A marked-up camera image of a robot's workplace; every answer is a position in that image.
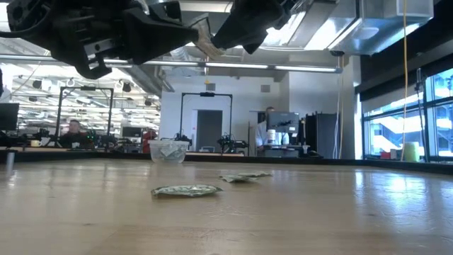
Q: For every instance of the large silver ceiling duct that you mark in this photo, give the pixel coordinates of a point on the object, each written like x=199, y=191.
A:
x=354, y=21

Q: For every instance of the black tripod stand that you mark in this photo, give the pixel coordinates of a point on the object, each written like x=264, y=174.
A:
x=419, y=83

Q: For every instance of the black computer monitor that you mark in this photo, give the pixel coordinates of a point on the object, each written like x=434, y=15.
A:
x=8, y=117

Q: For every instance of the red object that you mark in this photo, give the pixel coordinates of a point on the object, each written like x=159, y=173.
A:
x=148, y=136

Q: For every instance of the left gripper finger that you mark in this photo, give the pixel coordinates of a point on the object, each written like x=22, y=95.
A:
x=170, y=12
x=155, y=39

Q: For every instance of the black background robot arm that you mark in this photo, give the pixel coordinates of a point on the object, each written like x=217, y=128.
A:
x=231, y=143

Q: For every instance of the silver table post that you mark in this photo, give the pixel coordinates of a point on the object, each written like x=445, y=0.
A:
x=10, y=161

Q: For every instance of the white cabinet grey door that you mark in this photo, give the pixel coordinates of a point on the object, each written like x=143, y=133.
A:
x=209, y=129

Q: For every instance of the small red box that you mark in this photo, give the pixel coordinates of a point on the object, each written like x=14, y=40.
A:
x=385, y=155

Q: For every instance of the black gantry rig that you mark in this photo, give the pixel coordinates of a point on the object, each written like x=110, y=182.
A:
x=85, y=88
x=207, y=94

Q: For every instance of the person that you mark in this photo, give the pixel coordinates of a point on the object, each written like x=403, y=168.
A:
x=262, y=134
x=74, y=136

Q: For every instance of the long linear ceiling light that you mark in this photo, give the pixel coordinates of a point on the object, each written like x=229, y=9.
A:
x=304, y=68

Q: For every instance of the white canister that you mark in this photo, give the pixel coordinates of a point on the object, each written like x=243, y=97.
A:
x=272, y=137

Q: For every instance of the black cabinet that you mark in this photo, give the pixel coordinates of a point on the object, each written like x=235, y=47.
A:
x=322, y=134

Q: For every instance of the dome security camera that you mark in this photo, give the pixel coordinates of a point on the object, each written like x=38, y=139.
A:
x=337, y=53

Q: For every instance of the white mug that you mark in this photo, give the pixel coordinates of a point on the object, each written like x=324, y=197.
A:
x=35, y=143

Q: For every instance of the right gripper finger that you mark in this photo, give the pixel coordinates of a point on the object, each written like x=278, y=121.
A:
x=235, y=32
x=257, y=39

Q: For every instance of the grey wall vent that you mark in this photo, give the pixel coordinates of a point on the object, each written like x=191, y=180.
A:
x=265, y=88
x=210, y=87

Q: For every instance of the dollar bill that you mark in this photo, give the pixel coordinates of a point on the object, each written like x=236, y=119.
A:
x=235, y=178

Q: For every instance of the grey black monitor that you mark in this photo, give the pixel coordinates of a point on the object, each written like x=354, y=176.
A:
x=286, y=122

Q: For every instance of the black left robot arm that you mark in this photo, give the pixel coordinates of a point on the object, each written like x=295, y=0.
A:
x=24, y=16

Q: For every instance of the yellow-green cup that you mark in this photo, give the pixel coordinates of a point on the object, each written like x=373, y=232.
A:
x=411, y=152

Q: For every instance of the black aluminium table frame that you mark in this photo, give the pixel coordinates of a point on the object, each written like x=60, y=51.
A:
x=336, y=162

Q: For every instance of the silver round air duct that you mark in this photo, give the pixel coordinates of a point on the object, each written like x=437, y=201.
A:
x=145, y=78

